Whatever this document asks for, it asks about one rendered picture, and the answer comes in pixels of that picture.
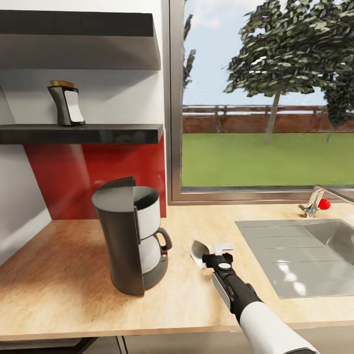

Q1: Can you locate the bottle of coffee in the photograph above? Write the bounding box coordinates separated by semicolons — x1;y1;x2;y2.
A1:
47;80;86;127

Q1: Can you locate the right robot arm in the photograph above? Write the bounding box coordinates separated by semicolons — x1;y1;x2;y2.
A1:
202;244;320;354

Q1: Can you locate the paper coffee filter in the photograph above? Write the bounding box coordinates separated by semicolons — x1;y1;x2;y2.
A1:
191;240;211;269

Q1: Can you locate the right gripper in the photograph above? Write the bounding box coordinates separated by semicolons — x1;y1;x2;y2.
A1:
202;253;233;268

